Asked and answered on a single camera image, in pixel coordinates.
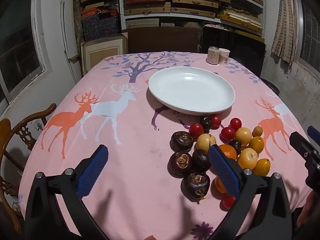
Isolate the red cherry tomato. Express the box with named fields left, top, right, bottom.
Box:
left=229, top=118, right=242, bottom=132
left=222, top=195, right=235, bottom=210
left=220, top=127, right=235, bottom=141
left=210, top=115, right=221, bottom=129
left=189, top=123, right=204, bottom=140

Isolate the small tan longan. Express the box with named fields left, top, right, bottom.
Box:
left=252, top=126, right=263, bottom=137

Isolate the pale yellow apple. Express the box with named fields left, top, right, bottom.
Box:
left=237, top=148, right=258, bottom=170
left=235, top=127, right=252, bottom=146

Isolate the dark purple plum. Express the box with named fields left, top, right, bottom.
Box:
left=228, top=139, right=241, bottom=155
left=199, top=116, right=212, bottom=133

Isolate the large orange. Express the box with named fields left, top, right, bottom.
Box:
left=219, top=144, right=238, bottom=160

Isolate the dark brown mangosteen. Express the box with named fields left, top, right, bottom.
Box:
left=181, top=172, right=210, bottom=201
left=192, top=149, right=211, bottom=173
left=168, top=152, right=193, bottom=178
left=170, top=131, right=194, bottom=152

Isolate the striped yellow pepino melon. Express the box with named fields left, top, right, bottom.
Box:
left=196, top=133, right=216, bottom=153

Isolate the right hand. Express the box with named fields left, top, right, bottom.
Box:
left=297, top=191, right=319, bottom=228

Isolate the black round stool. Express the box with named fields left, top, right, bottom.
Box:
left=261, top=79, right=280, bottom=96

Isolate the wooden chair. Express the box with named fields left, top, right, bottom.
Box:
left=0, top=102, right=58, bottom=235

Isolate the beige hanging curtain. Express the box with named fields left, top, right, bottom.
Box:
left=271, top=0, right=297, bottom=67

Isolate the black chair back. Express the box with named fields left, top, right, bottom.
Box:
left=201, top=25, right=266, bottom=77

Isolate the right window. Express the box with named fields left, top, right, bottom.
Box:
left=295, top=0, right=319, bottom=77

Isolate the window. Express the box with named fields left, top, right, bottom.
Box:
left=295, top=0, right=319, bottom=77
left=1, top=0, right=52, bottom=112

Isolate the white paper cup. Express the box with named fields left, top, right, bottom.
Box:
left=219, top=48, right=230, bottom=64

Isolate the pink beverage can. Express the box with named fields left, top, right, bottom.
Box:
left=206, top=46, right=220, bottom=65

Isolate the white oval plate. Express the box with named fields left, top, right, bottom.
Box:
left=148, top=67, right=235, bottom=116

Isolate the pink deer tablecloth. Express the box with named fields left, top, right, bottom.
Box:
left=18, top=52, right=310, bottom=239

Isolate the dark wooden board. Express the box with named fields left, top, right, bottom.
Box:
left=127, top=27, right=200, bottom=53

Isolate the left window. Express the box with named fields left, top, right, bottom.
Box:
left=1, top=0, right=52, bottom=112

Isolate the metal storage shelf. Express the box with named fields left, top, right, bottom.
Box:
left=119, top=0, right=266, bottom=38

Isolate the framed picture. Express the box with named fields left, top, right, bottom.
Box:
left=80, top=34, right=127, bottom=76

